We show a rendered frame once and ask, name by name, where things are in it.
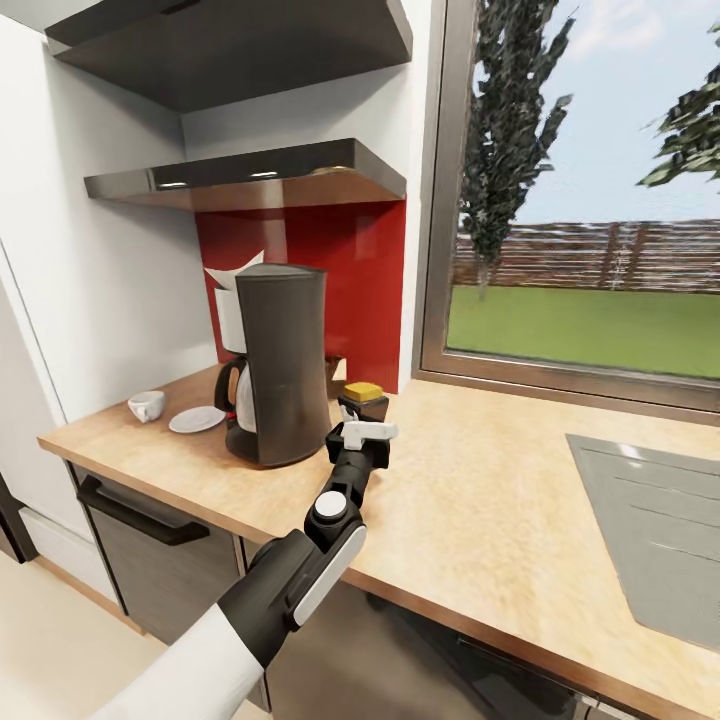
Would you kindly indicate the bottle of coffee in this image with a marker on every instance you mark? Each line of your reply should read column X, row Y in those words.
column 363, row 402

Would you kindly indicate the coffee cup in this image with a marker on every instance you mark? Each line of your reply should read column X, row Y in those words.
column 148, row 406

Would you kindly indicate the water glass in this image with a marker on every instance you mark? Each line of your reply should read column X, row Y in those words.
column 335, row 371

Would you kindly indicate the paper coffee filter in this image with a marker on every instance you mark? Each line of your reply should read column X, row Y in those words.
column 227, row 278

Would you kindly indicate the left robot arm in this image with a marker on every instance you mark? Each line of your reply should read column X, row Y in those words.
column 213, row 667

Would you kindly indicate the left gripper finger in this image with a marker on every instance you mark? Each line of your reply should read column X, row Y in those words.
column 337, row 431

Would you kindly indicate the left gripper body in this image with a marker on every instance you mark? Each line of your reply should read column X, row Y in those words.
column 373, row 454

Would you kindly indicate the fixed window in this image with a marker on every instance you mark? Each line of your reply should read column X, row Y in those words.
column 569, row 238

